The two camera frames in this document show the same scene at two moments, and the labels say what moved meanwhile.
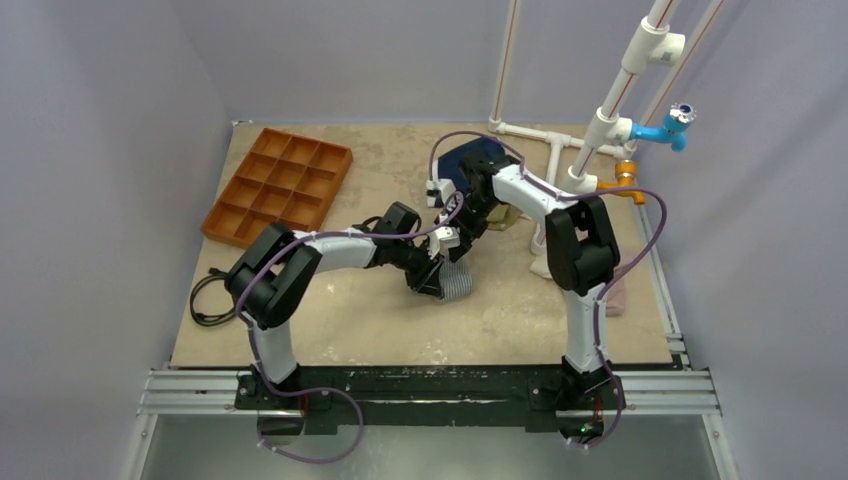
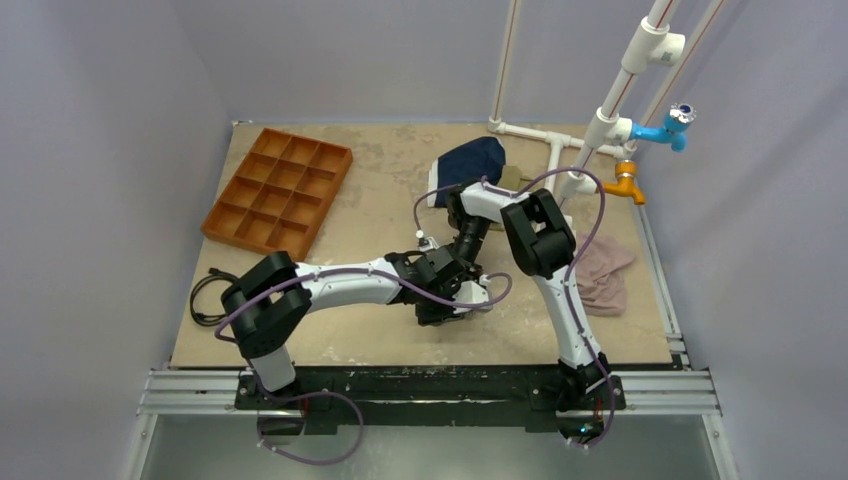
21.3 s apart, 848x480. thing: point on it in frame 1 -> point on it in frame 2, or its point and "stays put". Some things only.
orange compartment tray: x=286 y=178 stays put
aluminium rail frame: x=684 y=390 stays put
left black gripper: x=425 y=278 -> x=445 y=314
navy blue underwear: x=448 y=163 stays put
